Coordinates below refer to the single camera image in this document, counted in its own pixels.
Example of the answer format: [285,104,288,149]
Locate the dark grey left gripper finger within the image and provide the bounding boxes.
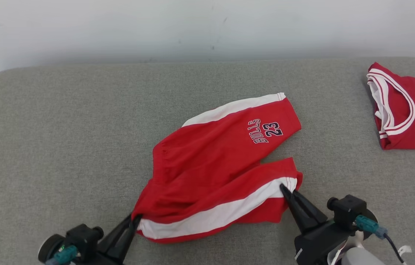
[108,214,143,264]
[97,215,134,251]

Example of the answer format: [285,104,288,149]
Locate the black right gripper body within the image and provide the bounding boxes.
[294,220,355,265]

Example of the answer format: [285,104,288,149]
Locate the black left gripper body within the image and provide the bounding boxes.
[78,250,125,265]

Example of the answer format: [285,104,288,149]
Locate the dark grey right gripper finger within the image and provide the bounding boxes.
[291,189,329,223]
[279,183,317,234]

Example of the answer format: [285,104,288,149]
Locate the red white-striped basketball shorts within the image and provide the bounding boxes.
[131,92,303,244]

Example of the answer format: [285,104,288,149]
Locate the teal cable connector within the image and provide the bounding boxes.
[45,244,79,265]
[354,215,388,240]

